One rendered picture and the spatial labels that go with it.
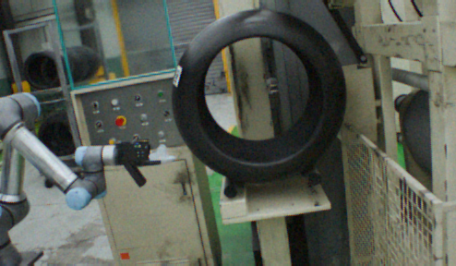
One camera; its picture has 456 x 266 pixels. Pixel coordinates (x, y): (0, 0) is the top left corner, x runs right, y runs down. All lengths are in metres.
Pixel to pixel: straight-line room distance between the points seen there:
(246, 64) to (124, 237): 1.17
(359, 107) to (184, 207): 1.02
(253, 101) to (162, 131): 0.60
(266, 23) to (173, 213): 1.22
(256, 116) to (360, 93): 0.42
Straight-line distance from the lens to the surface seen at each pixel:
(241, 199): 1.38
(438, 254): 0.99
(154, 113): 2.07
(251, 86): 1.65
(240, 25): 1.27
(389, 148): 1.75
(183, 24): 10.74
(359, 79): 1.64
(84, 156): 1.52
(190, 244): 2.23
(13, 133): 1.47
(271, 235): 1.85
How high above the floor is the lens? 1.39
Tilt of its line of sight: 13 degrees down
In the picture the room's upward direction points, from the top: 9 degrees counter-clockwise
